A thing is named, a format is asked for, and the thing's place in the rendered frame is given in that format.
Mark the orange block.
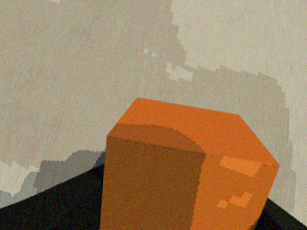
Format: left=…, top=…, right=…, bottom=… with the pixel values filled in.
left=99, top=98, right=280, bottom=230

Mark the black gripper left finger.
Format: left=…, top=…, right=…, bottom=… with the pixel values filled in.
left=0, top=163, right=105, bottom=230

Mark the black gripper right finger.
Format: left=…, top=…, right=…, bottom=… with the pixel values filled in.
left=255, top=198, right=307, bottom=230

